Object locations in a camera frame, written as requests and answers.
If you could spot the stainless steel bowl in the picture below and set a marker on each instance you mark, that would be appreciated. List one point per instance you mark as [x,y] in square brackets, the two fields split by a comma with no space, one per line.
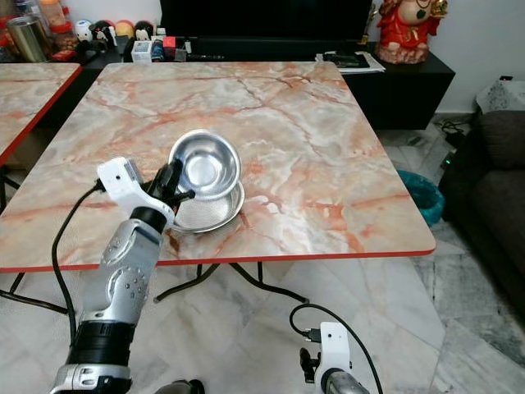
[207,162]

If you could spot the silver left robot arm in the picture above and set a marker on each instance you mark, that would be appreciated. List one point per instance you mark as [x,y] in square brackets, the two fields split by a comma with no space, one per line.
[123,271]

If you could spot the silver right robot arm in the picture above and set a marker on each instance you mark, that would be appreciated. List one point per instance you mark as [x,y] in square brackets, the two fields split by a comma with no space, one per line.
[346,384]

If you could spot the stainless steel plate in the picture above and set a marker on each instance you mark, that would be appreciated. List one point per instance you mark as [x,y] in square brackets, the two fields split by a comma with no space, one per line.
[213,215]

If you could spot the small white box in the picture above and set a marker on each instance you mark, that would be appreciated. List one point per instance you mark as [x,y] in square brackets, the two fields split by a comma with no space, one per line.
[142,52]

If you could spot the small red box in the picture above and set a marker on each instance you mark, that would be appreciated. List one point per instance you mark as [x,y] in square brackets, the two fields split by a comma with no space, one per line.
[169,43]

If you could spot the marble top red edged table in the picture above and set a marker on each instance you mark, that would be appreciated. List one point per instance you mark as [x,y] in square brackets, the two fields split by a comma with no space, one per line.
[320,156]
[29,98]

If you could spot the small orange round figure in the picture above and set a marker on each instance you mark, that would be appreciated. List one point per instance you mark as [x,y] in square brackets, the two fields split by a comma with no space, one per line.
[124,29]

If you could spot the small white round figure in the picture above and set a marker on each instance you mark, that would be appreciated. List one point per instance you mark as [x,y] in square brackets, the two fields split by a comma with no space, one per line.
[83,30]

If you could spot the black television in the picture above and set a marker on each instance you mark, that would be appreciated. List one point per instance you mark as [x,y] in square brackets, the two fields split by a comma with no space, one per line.
[267,16]

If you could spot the steel tumbler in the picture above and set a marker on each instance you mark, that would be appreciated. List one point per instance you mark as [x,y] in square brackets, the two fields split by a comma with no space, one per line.
[27,41]

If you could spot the clear jar with orange lid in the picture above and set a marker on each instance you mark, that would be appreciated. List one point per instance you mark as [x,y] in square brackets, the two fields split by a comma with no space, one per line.
[53,15]

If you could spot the teal waste bin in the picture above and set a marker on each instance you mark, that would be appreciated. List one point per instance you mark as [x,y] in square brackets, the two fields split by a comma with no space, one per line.
[422,197]

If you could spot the stack of papers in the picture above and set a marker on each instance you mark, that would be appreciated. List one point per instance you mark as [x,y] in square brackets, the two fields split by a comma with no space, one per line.
[353,61]

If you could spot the black TV cabinet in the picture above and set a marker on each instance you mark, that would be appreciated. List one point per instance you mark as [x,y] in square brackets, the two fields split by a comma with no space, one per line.
[410,94]

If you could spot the dark sofa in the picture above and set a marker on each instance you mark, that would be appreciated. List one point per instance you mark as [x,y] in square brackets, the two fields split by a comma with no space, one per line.
[492,189]

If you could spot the red and gold figurine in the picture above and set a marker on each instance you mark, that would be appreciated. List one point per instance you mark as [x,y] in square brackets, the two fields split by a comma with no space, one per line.
[408,31]

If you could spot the grey patterned cushion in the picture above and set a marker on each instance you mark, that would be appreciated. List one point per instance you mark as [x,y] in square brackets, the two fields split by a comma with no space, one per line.
[502,95]

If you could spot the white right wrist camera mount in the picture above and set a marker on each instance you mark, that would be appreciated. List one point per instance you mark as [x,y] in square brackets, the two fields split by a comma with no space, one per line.
[334,349]

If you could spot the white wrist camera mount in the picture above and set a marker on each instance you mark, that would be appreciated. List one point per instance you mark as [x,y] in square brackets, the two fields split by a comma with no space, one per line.
[334,349]
[123,179]

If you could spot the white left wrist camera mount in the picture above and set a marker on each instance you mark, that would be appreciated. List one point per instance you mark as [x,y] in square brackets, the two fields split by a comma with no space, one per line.
[123,179]

